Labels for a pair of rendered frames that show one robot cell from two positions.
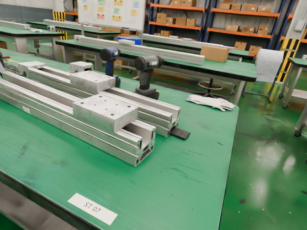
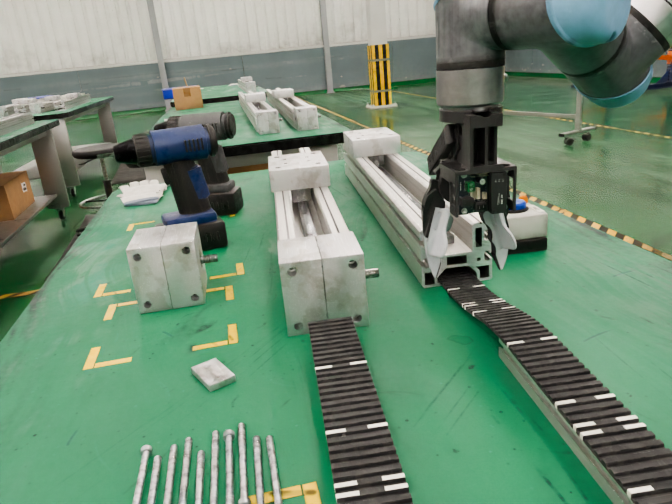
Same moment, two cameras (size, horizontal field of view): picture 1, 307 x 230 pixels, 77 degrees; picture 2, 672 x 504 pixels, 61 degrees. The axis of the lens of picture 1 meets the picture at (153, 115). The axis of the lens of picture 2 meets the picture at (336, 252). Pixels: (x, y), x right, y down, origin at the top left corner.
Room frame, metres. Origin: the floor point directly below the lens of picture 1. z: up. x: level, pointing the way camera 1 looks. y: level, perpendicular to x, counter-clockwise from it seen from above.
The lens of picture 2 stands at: (1.35, 1.25, 1.10)
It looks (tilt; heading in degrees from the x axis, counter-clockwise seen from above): 20 degrees down; 238
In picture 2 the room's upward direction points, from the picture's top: 5 degrees counter-clockwise
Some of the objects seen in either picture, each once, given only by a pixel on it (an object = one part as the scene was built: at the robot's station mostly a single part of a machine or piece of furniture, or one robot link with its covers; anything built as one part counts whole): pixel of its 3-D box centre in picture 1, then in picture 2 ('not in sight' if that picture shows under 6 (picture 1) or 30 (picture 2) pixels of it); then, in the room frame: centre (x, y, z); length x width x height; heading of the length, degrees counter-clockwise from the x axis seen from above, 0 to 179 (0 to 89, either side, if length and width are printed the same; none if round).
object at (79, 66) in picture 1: (80, 71); (178, 264); (1.13, 0.46, 0.83); 0.11 x 0.10 x 0.10; 156
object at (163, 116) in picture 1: (93, 94); (301, 201); (0.81, 0.28, 0.82); 0.80 x 0.10 x 0.09; 63
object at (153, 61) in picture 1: (151, 78); (194, 165); (0.93, 0.03, 0.89); 0.20 x 0.08 x 0.22; 141
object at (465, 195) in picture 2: not in sight; (472, 160); (0.86, 0.78, 0.96); 0.09 x 0.08 x 0.12; 63
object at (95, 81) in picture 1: (92, 83); (298, 177); (0.81, 0.28, 0.87); 0.16 x 0.11 x 0.07; 63
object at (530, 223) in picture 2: not in sight; (507, 227); (0.66, 0.67, 0.81); 0.10 x 0.08 x 0.06; 153
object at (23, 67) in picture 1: (31, 72); (331, 280); (1.00, 0.68, 0.83); 0.12 x 0.09 x 0.10; 153
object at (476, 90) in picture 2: not in sight; (472, 88); (0.85, 0.78, 1.05); 0.08 x 0.08 x 0.05
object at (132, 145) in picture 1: (55, 106); (394, 190); (0.64, 0.37, 0.82); 0.80 x 0.10 x 0.09; 63
